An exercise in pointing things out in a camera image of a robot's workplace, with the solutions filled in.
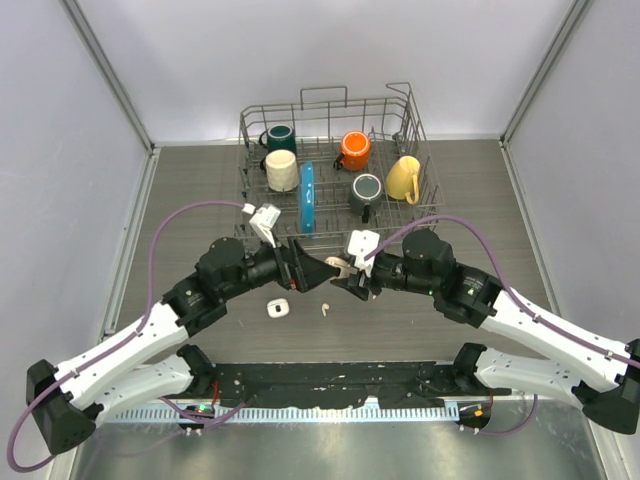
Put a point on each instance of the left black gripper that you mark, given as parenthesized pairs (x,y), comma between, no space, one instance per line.
(295,266)

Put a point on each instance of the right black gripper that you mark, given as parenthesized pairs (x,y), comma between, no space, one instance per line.
(353,284)

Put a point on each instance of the beige earbud case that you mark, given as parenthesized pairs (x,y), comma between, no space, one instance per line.
(342,267)

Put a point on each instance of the white earbud charging case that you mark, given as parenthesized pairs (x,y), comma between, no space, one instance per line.
(278,308)

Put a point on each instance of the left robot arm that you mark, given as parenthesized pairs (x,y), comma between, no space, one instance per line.
(151,357)

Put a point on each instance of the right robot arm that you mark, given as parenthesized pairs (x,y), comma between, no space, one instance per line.
(588,371)

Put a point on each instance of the grey mug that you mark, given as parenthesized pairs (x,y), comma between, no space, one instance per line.
(365,196)

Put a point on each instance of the blue plate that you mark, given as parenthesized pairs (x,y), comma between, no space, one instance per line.
(306,203)

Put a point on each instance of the cream textured mug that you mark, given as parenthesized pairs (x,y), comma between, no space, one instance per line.
(281,170)

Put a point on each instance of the yellow mug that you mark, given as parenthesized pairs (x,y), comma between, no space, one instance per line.
(401,182)

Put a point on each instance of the orange mug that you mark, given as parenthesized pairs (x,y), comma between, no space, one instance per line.
(355,147)

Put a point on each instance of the dark green mug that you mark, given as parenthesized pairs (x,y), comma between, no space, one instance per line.
(279,137)

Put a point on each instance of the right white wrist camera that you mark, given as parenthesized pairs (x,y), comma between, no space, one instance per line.
(360,243)

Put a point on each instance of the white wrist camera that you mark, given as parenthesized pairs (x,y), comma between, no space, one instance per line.
(262,220)
(360,243)

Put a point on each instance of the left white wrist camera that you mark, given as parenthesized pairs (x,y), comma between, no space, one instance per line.
(262,220)

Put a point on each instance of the grey wire dish rack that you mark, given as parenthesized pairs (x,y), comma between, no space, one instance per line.
(319,118)

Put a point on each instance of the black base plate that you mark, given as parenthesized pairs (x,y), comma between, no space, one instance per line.
(343,385)

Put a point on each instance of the white slotted cable duct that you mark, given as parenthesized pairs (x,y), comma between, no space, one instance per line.
(369,412)

